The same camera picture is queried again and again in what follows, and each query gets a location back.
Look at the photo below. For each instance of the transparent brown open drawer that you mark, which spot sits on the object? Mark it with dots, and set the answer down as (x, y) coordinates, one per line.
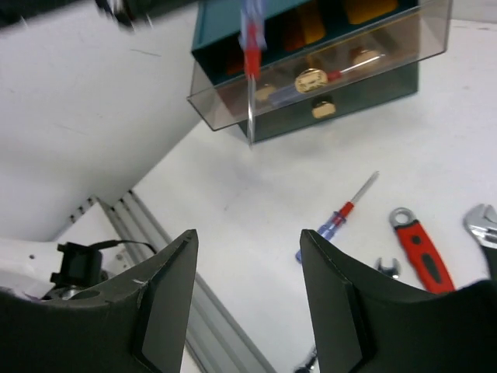
(318, 74)

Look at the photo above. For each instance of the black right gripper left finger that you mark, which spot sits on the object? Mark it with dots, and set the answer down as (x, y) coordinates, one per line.
(133, 322)

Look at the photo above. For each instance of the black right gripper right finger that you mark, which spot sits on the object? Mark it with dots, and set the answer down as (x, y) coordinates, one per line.
(364, 321)

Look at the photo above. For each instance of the teal drawer organizer box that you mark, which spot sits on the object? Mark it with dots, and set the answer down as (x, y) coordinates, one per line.
(310, 58)

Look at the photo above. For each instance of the small blue red screwdriver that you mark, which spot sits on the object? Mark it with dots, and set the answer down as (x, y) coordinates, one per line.
(316, 78)

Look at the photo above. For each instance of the black handled adjustable wrench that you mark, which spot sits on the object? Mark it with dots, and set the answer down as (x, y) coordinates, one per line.
(480, 223)

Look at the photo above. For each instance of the blue handled screwdriver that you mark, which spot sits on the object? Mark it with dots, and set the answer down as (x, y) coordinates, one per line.
(338, 219)

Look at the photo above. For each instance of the red handled adjustable wrench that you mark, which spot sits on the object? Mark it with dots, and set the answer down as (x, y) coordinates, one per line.
(420, 251)

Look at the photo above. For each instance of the aluminium table edge rail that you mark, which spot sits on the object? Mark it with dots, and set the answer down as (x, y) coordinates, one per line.
(214, 340)

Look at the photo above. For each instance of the long blue red screwdriver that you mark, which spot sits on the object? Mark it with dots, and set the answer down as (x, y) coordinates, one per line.
(252, 41)

